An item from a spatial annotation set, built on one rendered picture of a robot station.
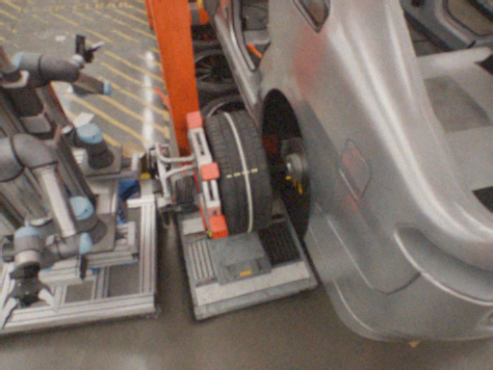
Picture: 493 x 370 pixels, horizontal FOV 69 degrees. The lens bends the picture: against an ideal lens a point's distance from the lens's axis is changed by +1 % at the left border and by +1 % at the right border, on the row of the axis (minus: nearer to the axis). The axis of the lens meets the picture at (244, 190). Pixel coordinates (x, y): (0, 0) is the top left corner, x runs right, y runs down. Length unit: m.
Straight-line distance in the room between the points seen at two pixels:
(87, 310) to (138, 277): 0.34
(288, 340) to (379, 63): 1.77
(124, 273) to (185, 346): 0.60
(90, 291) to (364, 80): 1.97
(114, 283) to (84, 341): 0.40
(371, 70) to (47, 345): 2.35
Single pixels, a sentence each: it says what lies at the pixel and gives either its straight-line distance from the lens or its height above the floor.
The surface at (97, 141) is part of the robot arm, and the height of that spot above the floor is 1.00.
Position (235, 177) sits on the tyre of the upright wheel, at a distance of 1.63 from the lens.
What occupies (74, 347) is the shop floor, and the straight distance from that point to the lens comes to 2.61.
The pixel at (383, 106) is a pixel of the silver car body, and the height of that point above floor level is 1.68.
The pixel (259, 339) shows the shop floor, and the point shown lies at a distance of 2.42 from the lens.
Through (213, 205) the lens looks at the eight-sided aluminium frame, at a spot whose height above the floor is 0.97.
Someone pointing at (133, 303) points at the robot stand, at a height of 0.23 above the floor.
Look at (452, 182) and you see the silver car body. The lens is 1.03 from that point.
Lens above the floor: 2.33
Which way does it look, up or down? 52 degrees down
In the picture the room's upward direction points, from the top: 1 degrees clockwise
